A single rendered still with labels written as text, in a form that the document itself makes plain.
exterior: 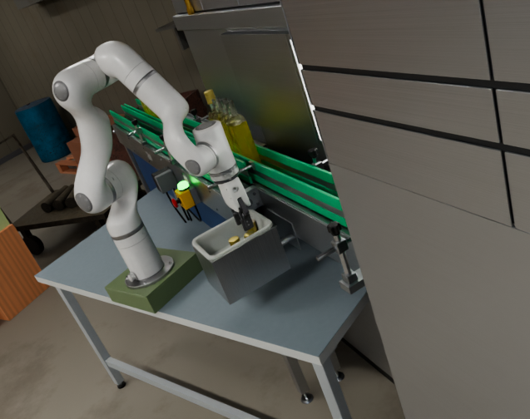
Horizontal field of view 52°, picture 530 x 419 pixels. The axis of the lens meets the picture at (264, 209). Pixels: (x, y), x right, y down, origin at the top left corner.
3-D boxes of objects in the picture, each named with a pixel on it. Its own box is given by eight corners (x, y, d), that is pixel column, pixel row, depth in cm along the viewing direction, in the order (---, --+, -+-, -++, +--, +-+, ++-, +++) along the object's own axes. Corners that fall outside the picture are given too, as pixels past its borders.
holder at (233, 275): (305, 259, 170) (290, 218, 164) (230, 304, 162) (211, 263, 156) (279, 242, 185) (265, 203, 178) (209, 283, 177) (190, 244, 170)
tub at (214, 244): (284, 246, 165) (274, 222, 161) (220, 283, 159) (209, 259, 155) (258, 229, 180) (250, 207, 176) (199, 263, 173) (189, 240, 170)
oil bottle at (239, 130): (264, 170, 189) (244, 112, 180) (250, 176, 188) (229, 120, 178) (257, 166, 194) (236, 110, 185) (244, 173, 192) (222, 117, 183)
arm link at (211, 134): (225, 174, 151) (240, 158, 157) (207, 130, 145) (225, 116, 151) (200, 176, 155) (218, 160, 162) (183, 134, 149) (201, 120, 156)
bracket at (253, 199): (264, 205, 180) (257, 187, 177) (240, 219, 177) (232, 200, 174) (260, 202, 183) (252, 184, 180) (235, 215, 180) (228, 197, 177)
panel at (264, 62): (425, 169, 130) (394, 27, 115) (415, 174, 129) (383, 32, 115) (258, 120, 207) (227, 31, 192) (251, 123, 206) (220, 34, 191)
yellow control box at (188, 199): (202, 203, 215) (195, 186, 212) (185, 211, 213) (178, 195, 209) (195, 198, 221) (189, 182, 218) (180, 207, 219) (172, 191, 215)
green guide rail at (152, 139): (234, 193, 179) (225, 171, 175) (231, 194, 179) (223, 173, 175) (116, 122, 328) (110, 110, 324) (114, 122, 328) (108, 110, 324)
